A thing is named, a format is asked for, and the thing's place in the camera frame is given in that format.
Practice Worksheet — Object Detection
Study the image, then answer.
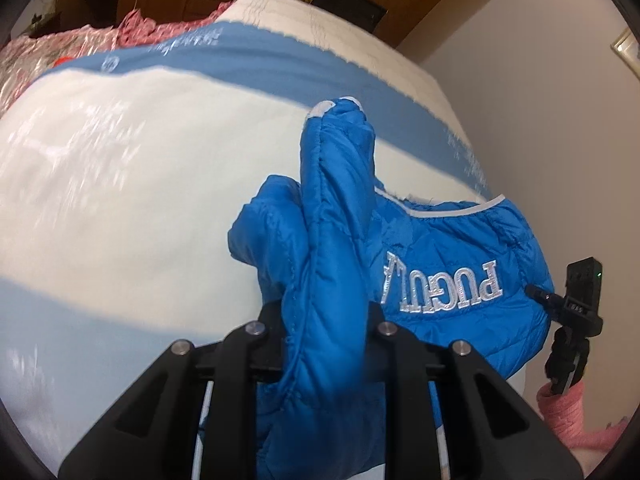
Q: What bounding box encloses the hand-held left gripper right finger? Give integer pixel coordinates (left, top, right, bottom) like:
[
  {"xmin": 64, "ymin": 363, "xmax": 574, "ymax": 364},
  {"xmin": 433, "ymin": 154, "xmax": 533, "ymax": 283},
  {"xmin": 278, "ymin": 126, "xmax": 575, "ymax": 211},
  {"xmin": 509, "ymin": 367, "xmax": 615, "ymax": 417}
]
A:
[{"xmin": 365, "ymin": 302, "xmax": 583, "ymax": 480}]

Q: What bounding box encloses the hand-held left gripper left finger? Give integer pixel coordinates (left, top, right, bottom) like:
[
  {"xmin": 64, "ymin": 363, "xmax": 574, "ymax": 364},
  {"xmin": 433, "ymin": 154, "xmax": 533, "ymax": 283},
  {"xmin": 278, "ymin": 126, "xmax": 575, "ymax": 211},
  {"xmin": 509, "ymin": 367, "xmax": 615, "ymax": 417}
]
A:
[{"xmin": 57, "ymin": 302, "xmax": 288, "ymax": 480}]

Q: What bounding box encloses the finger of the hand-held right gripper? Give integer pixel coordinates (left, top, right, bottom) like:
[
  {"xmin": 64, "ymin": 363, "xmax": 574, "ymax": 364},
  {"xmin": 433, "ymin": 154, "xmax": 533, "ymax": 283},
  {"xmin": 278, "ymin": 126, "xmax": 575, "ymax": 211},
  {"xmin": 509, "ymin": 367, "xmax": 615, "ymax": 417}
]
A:
[{"xmin": 525, "ymin": 284, "xmax": 557, "ymax": 309}]

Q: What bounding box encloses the blue puffer jacket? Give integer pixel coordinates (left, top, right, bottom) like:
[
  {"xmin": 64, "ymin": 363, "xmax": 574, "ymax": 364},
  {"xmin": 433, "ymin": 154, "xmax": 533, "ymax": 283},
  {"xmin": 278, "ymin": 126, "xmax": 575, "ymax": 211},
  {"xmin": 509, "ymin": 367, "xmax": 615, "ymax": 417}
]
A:
[{"xmin": 227, "ymin": 96, "xmax": 556, "ymax": 480}]

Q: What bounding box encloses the white and blue mattress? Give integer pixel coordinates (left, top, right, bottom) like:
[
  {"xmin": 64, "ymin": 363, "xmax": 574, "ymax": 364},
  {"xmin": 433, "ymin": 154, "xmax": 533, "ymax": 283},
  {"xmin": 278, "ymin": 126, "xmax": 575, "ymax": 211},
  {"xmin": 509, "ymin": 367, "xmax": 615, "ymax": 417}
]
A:
[{"xmin": 0, "ymin": 20, "xmax": 496, "ymax": 480}]

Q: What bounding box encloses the white quilted mattress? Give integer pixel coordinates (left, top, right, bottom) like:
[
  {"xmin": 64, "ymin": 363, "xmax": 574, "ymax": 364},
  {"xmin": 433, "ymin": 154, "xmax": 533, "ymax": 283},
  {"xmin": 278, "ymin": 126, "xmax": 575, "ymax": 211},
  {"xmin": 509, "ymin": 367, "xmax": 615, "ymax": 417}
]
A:
[{"xmin": 220, "ymin": 0, "xmax": 468, "ymax": 136}]

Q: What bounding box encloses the black cabinet panel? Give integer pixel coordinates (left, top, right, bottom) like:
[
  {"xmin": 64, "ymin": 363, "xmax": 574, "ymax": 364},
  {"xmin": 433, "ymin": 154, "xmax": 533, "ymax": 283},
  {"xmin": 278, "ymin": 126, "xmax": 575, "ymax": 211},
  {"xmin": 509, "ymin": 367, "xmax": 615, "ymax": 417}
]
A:
[{"xmin": 310, "ymin": 0, "xmax": 387, "ymax": 36}]

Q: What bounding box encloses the pink floral quilt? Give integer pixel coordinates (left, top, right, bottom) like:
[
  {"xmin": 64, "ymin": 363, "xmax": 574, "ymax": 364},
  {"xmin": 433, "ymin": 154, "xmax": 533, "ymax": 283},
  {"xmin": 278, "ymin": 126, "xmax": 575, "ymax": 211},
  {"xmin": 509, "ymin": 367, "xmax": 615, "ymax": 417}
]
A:
[{"xmin": 0, "ymin": 2, "xmax": 236, "ymax": 116}]

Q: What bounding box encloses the white wall switch plate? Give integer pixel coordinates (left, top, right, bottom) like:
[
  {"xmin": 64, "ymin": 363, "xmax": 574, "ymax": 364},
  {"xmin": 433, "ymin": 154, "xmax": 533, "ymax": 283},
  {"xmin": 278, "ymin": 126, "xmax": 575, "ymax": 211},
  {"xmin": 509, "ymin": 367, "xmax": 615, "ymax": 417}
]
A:
[{"xmin": 611, "ymin": 25, "xmax": 640, "ymax": 67}]

